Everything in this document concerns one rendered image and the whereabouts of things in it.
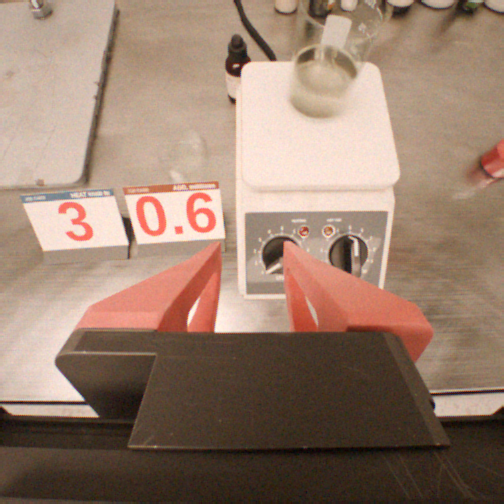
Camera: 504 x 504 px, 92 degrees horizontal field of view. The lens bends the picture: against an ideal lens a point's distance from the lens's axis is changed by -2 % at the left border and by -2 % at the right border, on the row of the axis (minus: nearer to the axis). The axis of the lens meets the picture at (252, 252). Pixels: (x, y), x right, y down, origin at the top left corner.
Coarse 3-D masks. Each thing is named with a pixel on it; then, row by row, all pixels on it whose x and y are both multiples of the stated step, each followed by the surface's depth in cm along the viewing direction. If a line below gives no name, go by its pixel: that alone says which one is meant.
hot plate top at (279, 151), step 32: (256, 64) 21; (288, 64) 21; (256, 96) 20; (352, 96) 20; (384, 96) 20; (256, 128) 20; (288, 128) 20; (320, 128) 20; (352, 128) 20; (384, 128) 20; (256, 160) 19; (288, 160) 19; (320, 160) 19; (352, 160) 19; (384, 160) 19
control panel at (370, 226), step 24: (264, 216) 20; (288, 216) 20; (312, 216) 20; (336, 216) 20; (360, 216) 20; (384, 216) 20; (264, 240) 21; (312, 240) 21; (336, 240) 21; (384, 240) 21; (264, 288) 22
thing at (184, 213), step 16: (176, 192) 24; (192, 192) 24; (208, 192) 24; (144, 208) 24; (160, 208) 24; (176, 208) 25; (192, 208) 25; (208, 208) 25; (144, 224) 25; (160, 224) 25; (176, 224) 25; (192, 224) 25; (208, 224) 25
